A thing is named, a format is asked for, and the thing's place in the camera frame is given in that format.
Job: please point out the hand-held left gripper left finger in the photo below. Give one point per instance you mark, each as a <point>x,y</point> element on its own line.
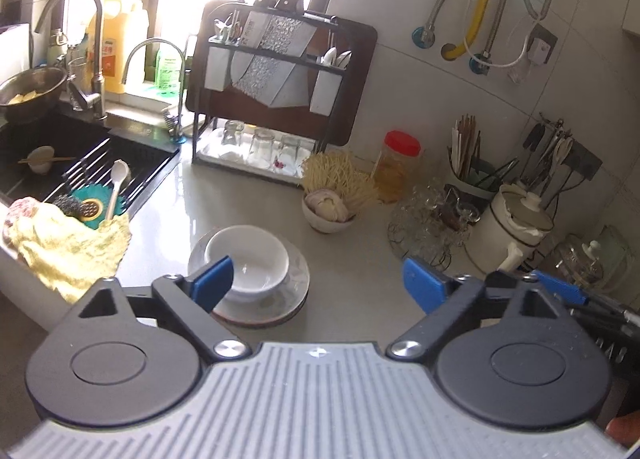
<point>215,284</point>

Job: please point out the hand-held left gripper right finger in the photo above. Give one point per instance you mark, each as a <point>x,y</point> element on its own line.
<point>425,289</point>

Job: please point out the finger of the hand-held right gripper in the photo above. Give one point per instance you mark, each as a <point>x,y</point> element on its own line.
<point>562,286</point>

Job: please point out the white ceramic bowl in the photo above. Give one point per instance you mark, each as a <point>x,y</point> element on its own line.
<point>255,259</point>

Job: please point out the plain white plate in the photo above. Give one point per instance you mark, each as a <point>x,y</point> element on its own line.
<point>275,318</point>

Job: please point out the white plate with flower print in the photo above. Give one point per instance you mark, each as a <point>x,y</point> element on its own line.
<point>297,271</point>

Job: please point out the glass electric kettle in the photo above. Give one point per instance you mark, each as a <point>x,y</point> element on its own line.
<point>580,261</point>

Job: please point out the pale green pitcher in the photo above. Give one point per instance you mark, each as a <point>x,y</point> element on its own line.
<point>617,249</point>

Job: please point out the white electric cooking pot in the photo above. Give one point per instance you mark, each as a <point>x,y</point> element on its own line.
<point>510,229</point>

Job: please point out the green chopstick holder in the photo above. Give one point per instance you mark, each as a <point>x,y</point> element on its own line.
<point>475,184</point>

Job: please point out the white bowl with brown foot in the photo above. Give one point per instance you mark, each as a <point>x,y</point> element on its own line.
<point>325,224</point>

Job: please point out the garlic bulb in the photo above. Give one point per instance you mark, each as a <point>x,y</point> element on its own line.
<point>325,204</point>

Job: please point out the hanging utensil rack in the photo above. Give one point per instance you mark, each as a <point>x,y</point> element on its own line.
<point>547,149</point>

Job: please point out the bundle of dried noodles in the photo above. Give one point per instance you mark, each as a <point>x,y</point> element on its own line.
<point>340,176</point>

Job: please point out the drinking glass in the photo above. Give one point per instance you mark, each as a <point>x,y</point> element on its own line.
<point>232,136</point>
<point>261,149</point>
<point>289,154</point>

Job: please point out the white spoon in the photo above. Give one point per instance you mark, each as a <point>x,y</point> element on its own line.
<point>117,179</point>

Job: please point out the teal sink strainer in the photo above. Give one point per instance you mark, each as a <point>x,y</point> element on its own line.
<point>97,199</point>

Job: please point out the yellow dish cloth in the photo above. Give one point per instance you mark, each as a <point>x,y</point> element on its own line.
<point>70,249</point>

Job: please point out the sink drain rack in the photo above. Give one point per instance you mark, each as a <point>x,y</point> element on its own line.
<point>125,164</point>

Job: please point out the bundle of wooden chopsticks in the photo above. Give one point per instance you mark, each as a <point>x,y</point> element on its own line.
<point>465,144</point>

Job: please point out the steel wool scrubber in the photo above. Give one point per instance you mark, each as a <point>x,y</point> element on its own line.
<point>67,206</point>

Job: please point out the small steel faucet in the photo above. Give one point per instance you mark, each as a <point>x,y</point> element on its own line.
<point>172,89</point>

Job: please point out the black metal knife rack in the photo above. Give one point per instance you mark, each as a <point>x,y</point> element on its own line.
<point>270,89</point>

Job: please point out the red patterned cloth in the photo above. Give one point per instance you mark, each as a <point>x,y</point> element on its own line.
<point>20,211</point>

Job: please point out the dark wooden cutting board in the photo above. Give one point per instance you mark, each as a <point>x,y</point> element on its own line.
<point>360,89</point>

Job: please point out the small bowl with chopsticks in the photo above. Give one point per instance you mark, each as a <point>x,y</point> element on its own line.
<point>41,161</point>

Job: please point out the green bottle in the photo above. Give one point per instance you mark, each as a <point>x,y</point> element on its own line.
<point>170,66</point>

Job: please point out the yellow detergent bottle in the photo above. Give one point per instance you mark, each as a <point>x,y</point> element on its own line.
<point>117,54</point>

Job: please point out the stainless steel bowl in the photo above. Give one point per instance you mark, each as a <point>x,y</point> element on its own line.
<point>32,91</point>

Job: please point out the tall steel faucet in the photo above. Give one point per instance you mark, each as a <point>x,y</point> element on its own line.
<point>95,39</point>

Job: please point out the black wall power strip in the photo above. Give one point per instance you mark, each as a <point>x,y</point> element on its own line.
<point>587,156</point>

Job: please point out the wall socket with plug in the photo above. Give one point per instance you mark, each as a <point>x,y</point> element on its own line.
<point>542,46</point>

